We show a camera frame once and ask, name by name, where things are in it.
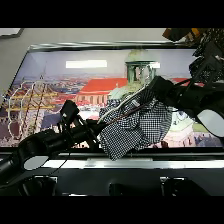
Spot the black-and-white checked shirt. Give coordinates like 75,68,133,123
98,87,175,162

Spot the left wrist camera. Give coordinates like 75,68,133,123
59,99,82,126

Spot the brown garment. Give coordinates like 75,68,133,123
162,28,209,43

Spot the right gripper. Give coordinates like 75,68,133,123
148,75,177,103

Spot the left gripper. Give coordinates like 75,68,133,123
79,119,108,141

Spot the silver frame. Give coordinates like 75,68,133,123
0,155,224,197

